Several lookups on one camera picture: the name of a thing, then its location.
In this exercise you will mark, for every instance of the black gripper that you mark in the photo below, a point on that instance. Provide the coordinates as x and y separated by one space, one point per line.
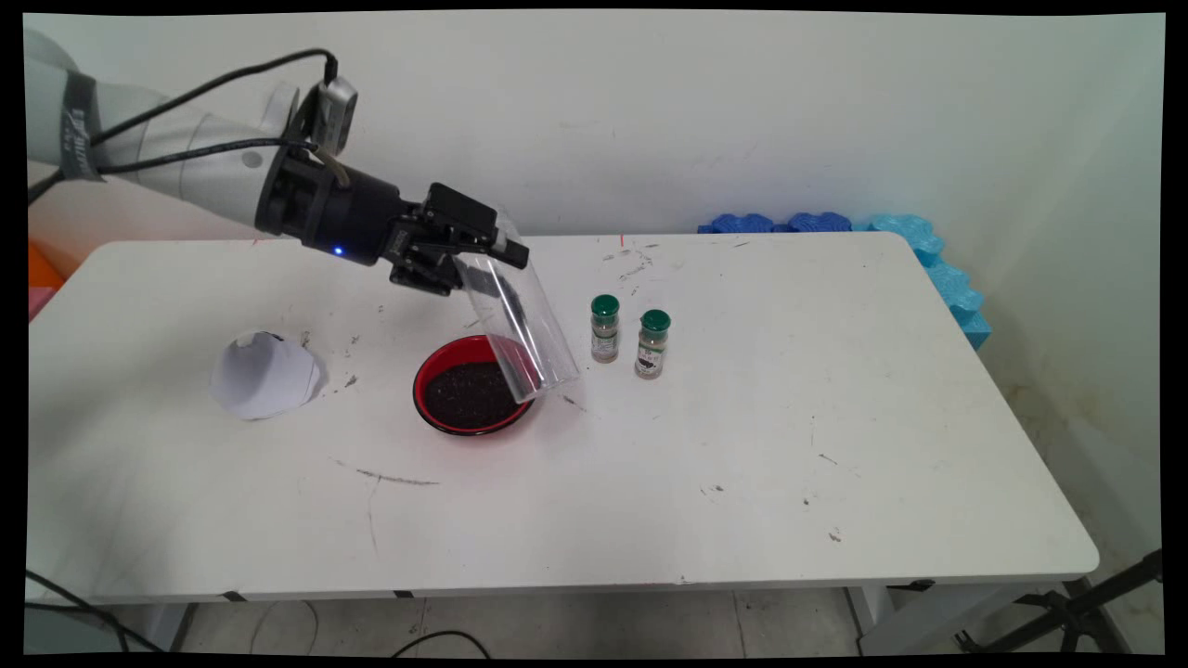
343 213

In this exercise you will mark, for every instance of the clear plastic jar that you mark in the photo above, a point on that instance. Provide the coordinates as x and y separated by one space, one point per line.
529 325

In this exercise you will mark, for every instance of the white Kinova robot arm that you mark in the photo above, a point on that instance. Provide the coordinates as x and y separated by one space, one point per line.
167 125

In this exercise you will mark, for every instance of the red bowl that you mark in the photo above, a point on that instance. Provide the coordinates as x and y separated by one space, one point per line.
455 351

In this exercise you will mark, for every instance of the black seeds heap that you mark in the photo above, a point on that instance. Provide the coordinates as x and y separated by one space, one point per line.
464 394

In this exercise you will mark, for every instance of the green-capped spice bottle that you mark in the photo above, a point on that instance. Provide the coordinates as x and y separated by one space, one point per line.
654 334
604 329

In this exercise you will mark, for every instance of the white paper funnel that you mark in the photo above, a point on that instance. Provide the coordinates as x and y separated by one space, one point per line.
264 380

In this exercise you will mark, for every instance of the dark blue foam mat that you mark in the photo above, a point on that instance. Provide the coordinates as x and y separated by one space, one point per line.
738 224
819 223

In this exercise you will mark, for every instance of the orange box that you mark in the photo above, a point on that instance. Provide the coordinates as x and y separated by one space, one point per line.
42 264

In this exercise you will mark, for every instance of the pink box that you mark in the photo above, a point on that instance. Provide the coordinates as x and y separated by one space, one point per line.
39 301

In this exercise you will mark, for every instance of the light blue foam mat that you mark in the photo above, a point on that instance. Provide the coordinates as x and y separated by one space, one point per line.
937 269

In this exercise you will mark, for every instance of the black tripod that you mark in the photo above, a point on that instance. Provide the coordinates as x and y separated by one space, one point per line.
1077 612

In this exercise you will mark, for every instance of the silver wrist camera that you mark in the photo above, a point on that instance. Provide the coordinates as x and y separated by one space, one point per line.
336 116

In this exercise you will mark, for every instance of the white table leg frame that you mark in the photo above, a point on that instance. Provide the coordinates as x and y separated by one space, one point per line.
928 622

